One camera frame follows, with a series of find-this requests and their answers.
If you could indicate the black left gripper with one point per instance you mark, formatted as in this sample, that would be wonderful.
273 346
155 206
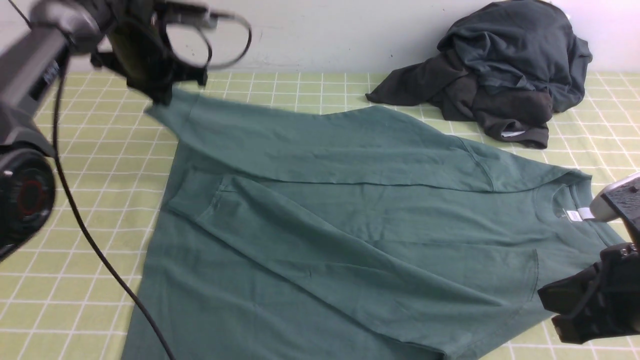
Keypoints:
142 54

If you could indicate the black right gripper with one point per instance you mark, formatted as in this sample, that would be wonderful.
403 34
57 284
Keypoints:
602 301

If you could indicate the green long-sleeve top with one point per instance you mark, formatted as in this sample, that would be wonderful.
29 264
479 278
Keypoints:
357 235

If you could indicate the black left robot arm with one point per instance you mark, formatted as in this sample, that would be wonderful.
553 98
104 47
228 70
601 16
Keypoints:
59 30

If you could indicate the dark teal crumpled garment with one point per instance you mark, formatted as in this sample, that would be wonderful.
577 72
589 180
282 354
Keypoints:
523 44

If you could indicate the dark brown crumpled garment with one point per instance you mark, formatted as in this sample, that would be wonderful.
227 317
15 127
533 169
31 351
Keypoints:
509 115

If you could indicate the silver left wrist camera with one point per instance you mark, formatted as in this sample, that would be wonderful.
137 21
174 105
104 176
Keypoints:
187 14

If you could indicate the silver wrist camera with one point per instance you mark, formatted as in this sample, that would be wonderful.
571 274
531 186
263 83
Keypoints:
620 200
187 14

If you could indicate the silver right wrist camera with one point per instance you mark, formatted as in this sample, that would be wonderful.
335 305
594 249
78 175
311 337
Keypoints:
620 200

